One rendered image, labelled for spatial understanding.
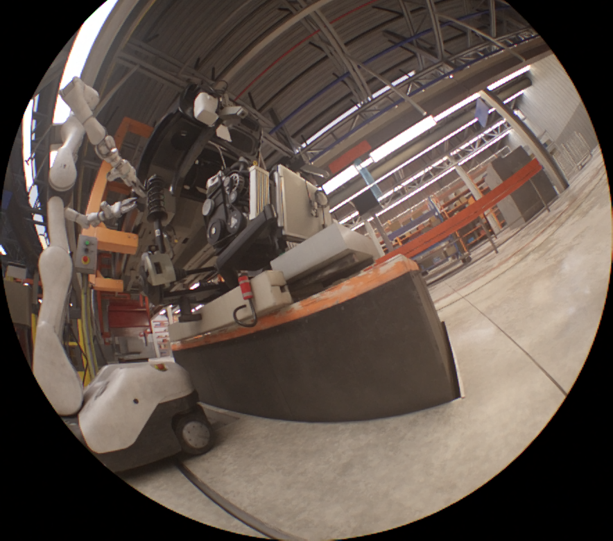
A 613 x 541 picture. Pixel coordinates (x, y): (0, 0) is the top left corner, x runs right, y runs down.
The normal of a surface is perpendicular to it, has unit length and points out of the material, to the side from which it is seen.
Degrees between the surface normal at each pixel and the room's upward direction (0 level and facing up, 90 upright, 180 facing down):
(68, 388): 89
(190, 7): 180
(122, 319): 90
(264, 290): 90
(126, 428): 90
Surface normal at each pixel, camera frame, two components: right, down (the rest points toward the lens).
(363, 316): -0.55, -0.15
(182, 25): 0.33, 0.86
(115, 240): 0.77, -0.48
